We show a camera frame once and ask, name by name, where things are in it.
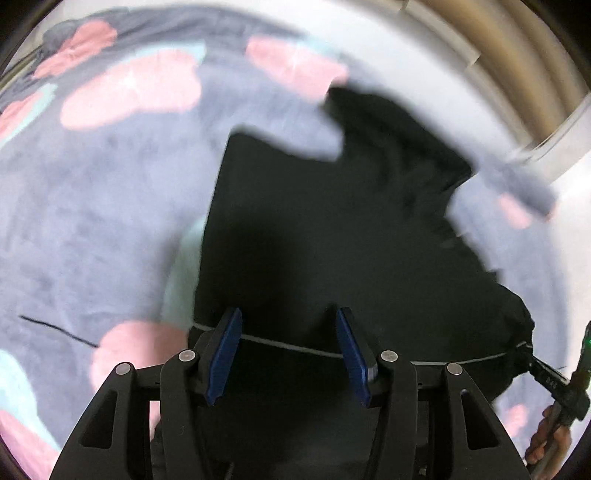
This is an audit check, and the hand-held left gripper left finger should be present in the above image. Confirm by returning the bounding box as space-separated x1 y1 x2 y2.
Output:
49 307 243 480

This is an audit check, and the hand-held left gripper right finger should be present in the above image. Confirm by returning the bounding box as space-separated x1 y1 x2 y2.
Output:
335 306 531 480

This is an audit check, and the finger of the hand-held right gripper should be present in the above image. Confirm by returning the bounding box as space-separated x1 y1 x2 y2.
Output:
519 344 573 398

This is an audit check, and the black jacket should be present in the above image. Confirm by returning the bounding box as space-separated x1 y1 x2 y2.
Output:
150 85 536 480

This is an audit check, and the person's right hand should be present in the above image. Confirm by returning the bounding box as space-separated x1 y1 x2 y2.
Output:
525 402 574 468

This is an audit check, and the grey blanket with pink flowers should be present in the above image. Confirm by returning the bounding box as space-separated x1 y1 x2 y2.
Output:
0 10 571 478

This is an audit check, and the beige curtain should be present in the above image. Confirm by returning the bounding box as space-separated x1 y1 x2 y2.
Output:
411 0 591 151

